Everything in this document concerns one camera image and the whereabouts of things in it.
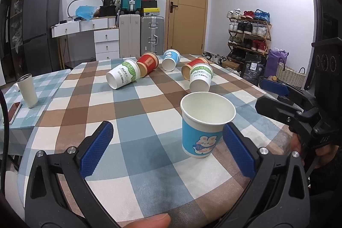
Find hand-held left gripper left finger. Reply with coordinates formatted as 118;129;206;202
25;121;121;228

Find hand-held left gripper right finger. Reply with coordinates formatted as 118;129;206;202
214;122;311;228

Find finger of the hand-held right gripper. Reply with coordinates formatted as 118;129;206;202
255;96;305;134
260;78;316;109

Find blue bunny print paper cup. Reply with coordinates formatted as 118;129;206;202
180;92;236;159

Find white green leaf paper cup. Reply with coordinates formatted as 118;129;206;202
189;64;214;94
106;58;141;90

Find red paper cup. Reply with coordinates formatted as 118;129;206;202
136;52;160;78
181;56;210;81

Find small blue paper cup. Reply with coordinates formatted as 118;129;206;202
162;49;180;72

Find person's right hand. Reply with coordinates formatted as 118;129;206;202
290;134;341;172

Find person's left hand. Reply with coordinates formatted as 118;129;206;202
120;213;172;228

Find woven basket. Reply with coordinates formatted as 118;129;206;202
275;62;307;89

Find purple bag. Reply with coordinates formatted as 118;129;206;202
265;48;289;78

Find black printed sack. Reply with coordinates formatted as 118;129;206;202
241;54;268;85

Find cardboard box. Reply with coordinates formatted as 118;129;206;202
221;60;240;71

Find wooden shoe rack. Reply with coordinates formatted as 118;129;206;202
227;18;272;57

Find brown blue checked tablecloth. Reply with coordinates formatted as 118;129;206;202
16;54;301;228

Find rows of shoes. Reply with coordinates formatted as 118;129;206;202
227;8;271;61

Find light blue checked tablecloth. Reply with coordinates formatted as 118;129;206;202
0;68;72;138

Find white steel tumbler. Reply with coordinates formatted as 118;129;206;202
16;73;39;108

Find smartphone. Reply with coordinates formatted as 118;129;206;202
2;101;22;125

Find white drawer dresser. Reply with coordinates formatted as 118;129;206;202
51;16;120;61

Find white suitcase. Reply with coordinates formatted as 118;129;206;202
119;14;141;59

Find wooden door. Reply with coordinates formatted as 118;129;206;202
165;0;209;54

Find silver suitcase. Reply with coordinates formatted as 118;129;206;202
140;16;165;57

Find dark grey refrigerator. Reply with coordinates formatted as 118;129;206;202
22;0;62;77

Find blue plastic bag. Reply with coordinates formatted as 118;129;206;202
75;5;97;21

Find black bag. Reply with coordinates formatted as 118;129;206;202
99;0;119;17

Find dark glass cabinet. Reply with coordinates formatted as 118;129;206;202
0;0;28;87

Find stack of shoe boxes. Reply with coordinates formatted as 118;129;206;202
141;0;159;17

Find black cable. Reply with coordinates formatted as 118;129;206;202
0;94;12;199

